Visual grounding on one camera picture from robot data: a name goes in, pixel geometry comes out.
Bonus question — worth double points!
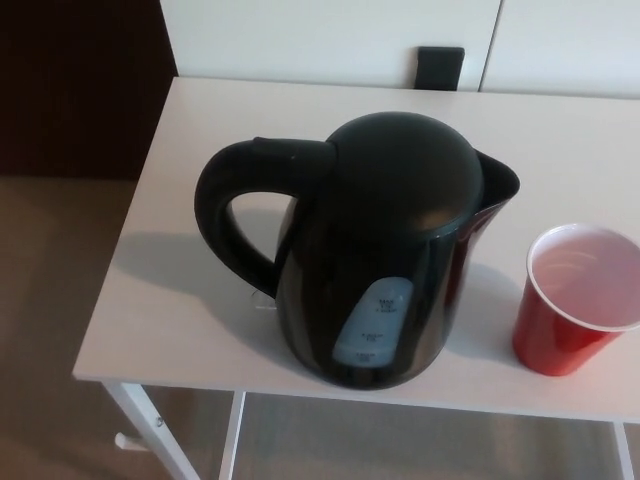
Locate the black electric kettle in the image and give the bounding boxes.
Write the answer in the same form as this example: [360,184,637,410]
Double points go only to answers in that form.
[193,110,522,391]

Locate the red plastic cup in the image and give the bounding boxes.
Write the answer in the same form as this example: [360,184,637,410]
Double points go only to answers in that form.
[511,222,640,378]

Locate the white cabinet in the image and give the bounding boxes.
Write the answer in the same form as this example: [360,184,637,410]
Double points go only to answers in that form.
[158,0,640,100]

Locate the white table hook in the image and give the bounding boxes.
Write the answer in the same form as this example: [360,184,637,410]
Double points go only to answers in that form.
[114,431,147,452]

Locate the white metal frame table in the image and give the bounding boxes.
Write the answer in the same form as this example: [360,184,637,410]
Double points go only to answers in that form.
[71,74,640,480]

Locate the black rectangular cabinet handle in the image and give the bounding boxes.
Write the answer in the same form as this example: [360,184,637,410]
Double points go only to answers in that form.
[416,45,466,92]

